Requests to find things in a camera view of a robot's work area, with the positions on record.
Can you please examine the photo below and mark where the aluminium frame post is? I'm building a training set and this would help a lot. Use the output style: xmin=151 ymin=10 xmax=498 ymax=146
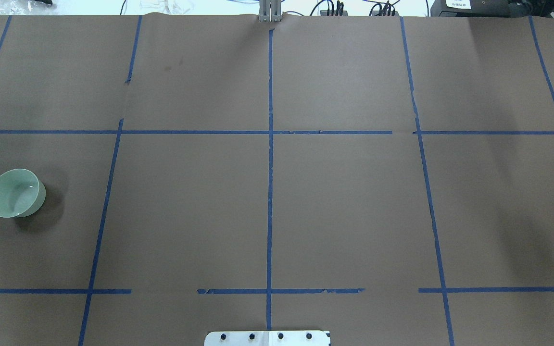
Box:
xmin=259 ymin=0 xmax=283 ymax=23

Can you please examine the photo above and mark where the green ceramic bowl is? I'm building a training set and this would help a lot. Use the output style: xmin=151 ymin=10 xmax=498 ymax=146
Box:
xmin=0 ymin=169 xmax=46 ymax=218

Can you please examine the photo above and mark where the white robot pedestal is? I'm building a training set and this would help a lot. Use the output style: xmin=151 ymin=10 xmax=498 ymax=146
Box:
xmin=204 ymin=330 xmax=331 ymax=346

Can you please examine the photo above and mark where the black box device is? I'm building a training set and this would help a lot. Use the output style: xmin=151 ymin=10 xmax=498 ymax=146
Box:
xmin=429 ymin=0 xmax=534 ymax=18

